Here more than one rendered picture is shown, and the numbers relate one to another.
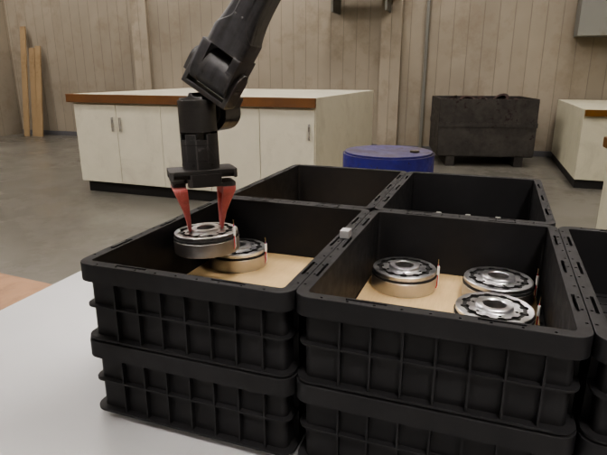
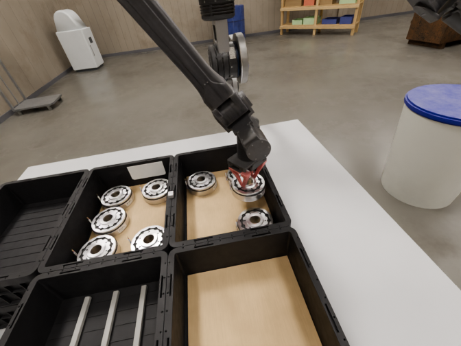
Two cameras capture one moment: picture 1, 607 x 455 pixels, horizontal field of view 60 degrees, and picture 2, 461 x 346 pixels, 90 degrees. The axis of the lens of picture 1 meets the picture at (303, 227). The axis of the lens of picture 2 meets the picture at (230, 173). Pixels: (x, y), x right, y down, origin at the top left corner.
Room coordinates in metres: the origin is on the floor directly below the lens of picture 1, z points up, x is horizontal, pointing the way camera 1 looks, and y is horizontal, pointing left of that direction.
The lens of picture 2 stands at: (1.26, -0.11, 1.39)
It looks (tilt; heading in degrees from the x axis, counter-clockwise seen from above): 39 degrees down; 155
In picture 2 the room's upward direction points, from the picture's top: 7 degrees counter-clockwise
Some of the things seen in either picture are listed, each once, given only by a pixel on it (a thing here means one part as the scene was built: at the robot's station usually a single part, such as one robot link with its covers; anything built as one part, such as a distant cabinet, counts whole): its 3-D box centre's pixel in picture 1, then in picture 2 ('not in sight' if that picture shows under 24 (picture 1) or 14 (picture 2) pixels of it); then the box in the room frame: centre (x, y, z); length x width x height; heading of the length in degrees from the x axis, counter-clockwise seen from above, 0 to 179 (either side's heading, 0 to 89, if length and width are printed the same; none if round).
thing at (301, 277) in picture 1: (247, 238); (221, 185); (0.77, 0.09, 0.92); 0.40 x 0.30 x 0.02; 160
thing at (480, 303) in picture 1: (494, 305); (108, 218); (0.65, -0.26, 0.86); 0.05 x 0.05 x 0.01
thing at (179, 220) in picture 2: (247, 269); (223, 196); (0.77, 0.09, 0.87); 0.40 x 0.30 x 0.11; 160
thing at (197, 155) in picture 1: (200, 155); (247, 150); (0.81, 0.16, 1.04); 0.10 x 0.07 x 0.07; 108
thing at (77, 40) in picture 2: not in sight; (78, 41); (-6.44, -0.34, 0.66); 0.64 x 0.57 x 1.31; 70
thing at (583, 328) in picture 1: (447, 262); (122, 202); (0.67, -0.20, 0.92); 0.40 x 0.30 x 0.02; 160
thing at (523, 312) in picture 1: (494, 309); (108, 219); (0.65, -0.26, 0.86); 0.10 x 0.10 x 0.01
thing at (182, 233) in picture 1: (206, 231); (247, 182); (0.81, 0.16, 0.92); 0.10 x 0.10 x 0.01
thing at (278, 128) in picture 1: (235, 137); not in sight; (5.74, 0.74, 0.48); 2.55 x 2.07 x 0.96; 69
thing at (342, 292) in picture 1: (444, 296); (129, 213); (0.67, -0.20, 0.87); 0.40 x 0.30 x 0.11; 160
